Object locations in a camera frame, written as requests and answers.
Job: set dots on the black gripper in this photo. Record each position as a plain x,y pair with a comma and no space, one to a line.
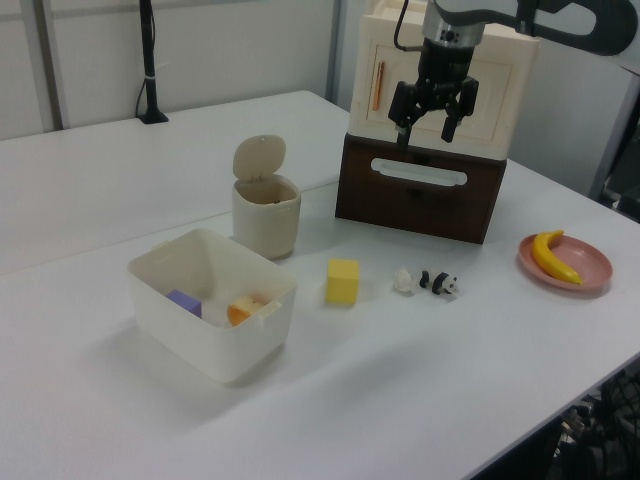
442,70

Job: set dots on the white paper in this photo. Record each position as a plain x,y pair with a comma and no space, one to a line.
403,281

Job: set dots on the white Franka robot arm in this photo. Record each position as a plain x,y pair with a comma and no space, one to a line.
600,40

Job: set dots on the beige trash can with lid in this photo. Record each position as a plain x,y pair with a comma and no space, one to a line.
265,225

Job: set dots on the orange box latch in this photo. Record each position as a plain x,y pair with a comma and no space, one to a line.
380,85

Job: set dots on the cream plastic storage box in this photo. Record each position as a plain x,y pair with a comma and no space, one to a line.
500,100

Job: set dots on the dark brown wooden drawer box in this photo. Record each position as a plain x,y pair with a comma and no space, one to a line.
415,210

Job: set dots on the panda toy figure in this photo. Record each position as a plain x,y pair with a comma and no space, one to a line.
442,282

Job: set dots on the yellow banana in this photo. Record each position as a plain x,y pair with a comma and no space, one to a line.
542,255

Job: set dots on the yellow cube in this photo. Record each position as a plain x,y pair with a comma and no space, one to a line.
342,282

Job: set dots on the pink plate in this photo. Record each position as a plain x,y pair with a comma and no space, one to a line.
590,260

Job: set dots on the orange fruit slice toy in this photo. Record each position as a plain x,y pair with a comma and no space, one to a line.
239,312

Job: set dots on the black pole stand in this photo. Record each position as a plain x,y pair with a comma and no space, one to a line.
148,50

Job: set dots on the purple block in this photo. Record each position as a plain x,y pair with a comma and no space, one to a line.
185,301

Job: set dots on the white plastic bin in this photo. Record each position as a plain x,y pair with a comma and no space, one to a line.
225,350

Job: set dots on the black mesh chair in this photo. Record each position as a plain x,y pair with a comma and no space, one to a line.
615,410

